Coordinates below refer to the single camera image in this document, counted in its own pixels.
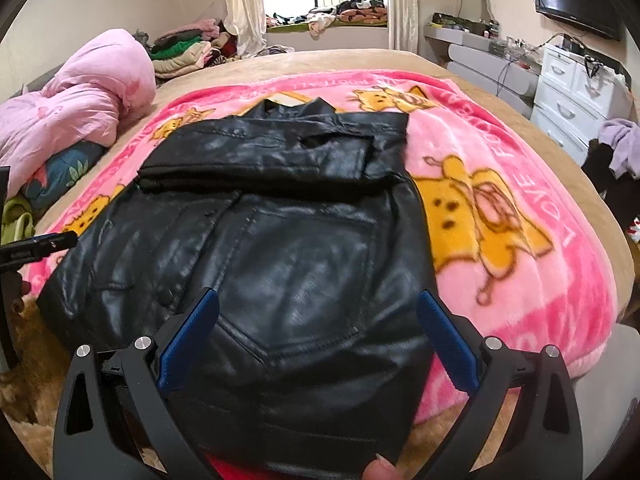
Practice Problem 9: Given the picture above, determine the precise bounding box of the teal floral pillow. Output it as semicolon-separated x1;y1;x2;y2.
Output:
20;140;108;216

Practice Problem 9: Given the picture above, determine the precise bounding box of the pile of folded clothes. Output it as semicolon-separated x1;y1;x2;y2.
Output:
147;19;241;80

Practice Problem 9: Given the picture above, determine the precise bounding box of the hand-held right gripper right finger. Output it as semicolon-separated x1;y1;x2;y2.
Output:
416;289;583;480

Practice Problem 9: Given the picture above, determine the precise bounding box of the dark clothes pile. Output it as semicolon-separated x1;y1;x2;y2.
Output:
582;140;640;211

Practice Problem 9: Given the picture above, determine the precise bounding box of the lilac garment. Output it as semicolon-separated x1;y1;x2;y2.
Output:
599;118;640;179

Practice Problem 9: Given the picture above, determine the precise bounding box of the green cloth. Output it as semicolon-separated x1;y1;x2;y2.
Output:
0;197;36;246

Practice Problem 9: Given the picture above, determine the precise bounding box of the black wall television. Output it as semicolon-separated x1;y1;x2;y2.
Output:
531;0;622;42

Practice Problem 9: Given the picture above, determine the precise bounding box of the wavy vanity mirror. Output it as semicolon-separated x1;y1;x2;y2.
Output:
457;0;493;23

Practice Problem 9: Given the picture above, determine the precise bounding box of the bed with beige cover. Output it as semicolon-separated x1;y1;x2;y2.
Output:
10;49;636;480

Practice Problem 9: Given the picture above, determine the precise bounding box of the grey vanity desk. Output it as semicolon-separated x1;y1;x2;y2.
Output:
424;22;541;118

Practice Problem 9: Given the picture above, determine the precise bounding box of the black leather jacket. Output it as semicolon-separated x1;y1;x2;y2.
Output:
37;97;436;480

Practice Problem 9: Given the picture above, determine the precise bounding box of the pink quilt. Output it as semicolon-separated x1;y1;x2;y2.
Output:
0;29;157;201

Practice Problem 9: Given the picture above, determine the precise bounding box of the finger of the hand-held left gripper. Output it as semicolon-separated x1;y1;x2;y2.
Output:
0;231;78;265

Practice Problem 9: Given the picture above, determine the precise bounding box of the white drawer cabinet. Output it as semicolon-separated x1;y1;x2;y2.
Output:
530;42;631;166

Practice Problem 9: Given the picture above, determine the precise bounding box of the clothes heap on windowsill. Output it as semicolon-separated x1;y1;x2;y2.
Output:
265;0;388;36

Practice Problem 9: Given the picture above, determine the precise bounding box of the person's right hand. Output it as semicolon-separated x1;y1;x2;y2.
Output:
362;452;401;480

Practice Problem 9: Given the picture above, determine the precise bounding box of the red garment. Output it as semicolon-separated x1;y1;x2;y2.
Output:
205;452;363;480

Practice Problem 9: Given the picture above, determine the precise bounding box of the cream curtain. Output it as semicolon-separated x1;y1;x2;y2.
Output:
387;0;421;53
222;0;268;56

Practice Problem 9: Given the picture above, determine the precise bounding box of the pink cartoon printed blanket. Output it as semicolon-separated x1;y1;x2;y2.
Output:
22;70;616;426

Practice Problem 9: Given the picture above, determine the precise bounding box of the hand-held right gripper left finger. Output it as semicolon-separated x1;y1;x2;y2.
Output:
52;287;221;480

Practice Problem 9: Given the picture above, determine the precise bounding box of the tan fluffy throw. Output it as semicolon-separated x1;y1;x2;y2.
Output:
0;295;66;466

